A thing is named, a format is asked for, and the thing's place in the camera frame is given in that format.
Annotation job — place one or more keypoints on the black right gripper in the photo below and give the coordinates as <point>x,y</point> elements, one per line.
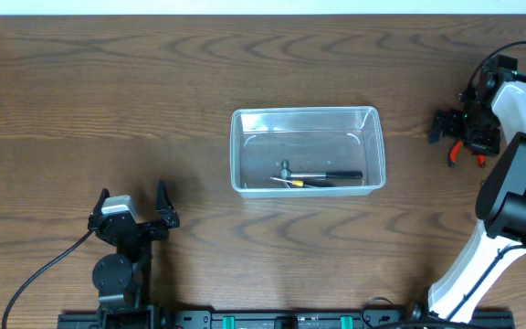
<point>476,140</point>

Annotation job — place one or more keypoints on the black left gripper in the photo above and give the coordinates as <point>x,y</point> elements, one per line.
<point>142,229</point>

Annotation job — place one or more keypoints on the red handled pliers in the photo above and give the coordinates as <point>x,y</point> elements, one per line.
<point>453,153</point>

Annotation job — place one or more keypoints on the clear plastic storage container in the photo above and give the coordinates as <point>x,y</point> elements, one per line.
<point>311,139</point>

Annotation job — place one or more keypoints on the black yellow screwdriver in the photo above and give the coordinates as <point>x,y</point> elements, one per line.
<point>301,183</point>

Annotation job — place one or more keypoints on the small hammer black handle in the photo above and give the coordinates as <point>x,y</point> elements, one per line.
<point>286,173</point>

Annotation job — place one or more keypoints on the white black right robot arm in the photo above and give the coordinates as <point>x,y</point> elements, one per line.
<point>499,237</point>

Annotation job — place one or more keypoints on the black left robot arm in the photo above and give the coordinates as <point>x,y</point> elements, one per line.
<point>123,278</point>

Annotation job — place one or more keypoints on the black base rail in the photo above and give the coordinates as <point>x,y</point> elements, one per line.
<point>286,320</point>

